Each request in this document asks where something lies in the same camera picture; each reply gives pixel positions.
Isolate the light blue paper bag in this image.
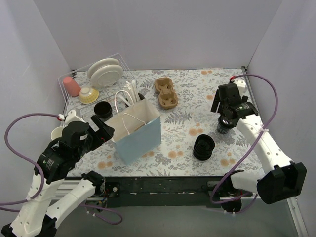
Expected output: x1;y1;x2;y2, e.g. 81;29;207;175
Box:
105;90;161;165

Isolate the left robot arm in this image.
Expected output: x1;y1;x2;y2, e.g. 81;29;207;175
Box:
1;114;115;237

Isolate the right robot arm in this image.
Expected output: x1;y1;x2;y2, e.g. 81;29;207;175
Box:
211;83;307;204

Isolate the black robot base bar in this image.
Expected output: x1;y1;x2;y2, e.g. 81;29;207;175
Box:
85;172;257;209

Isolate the stack of black cups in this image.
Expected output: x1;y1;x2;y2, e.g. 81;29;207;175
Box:
94;101;113;122

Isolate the grey-green ceramic mug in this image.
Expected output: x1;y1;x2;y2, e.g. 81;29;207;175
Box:
50;126;64;141

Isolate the yellow polka dot bowl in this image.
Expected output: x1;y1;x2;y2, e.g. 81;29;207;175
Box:
79;86;99;104

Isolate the stack of black lids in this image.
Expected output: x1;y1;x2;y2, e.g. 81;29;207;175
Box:
193;134;215;161

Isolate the floral patterned table mat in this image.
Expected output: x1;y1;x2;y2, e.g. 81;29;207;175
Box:
50;68;275;177

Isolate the pink plastic cup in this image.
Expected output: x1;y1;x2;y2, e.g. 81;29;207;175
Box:
63;77;81;97

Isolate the wrapped white straws bundle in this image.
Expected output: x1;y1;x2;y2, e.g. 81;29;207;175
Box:
118;80;141;107

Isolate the grey cylindrical straw holder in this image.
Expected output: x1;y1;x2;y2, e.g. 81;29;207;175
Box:
138;93;145;100

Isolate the white ceramic plate front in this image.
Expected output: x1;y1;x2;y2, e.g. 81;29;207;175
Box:
90;65;123;88

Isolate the white ceramic plate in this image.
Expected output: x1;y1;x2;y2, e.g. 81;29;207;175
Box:
87;58;120;78
90;65;123;88

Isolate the white ceramic plate back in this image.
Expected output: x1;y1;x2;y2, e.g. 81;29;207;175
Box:
87;58;120;78

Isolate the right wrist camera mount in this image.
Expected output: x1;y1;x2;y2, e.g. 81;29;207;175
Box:
230;78;246;96

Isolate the white wire dish rack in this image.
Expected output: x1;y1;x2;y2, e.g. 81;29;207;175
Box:
58;53;139;115

